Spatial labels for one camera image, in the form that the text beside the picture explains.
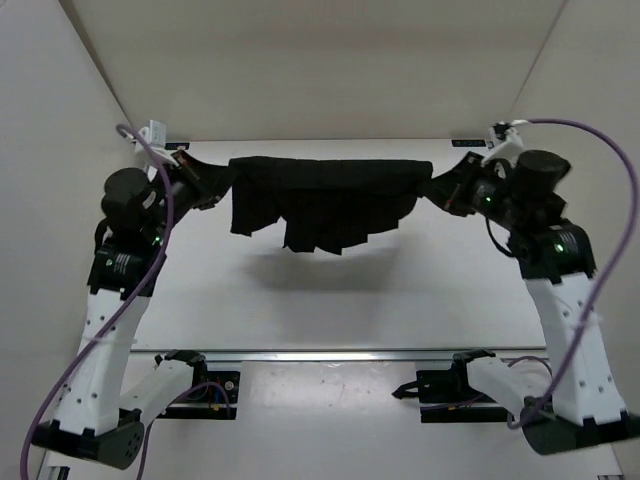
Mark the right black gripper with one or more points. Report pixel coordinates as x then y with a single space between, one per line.
471 167

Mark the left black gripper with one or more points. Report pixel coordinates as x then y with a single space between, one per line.
179 157

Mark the black pleated skirt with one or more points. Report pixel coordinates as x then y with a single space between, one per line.
329 205

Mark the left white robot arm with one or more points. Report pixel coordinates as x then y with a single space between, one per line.
95 421

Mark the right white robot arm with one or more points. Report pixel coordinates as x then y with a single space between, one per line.
581 407

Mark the left blue corner label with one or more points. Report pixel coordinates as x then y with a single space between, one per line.
173 146

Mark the blue corner label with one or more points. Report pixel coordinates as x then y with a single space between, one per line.
173 146
468 143

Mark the right blue corner label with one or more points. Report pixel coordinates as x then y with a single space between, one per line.
468 143

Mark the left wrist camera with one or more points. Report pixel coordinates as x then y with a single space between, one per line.
155 136

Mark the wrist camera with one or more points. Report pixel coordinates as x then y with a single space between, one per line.
155 136
507 142

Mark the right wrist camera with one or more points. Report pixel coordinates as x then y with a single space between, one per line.
507 142

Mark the aluminium front rail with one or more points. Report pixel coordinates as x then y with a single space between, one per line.
329 356

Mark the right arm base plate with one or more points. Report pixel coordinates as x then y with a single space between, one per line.
446 396

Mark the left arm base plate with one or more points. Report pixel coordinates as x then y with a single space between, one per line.
211 394

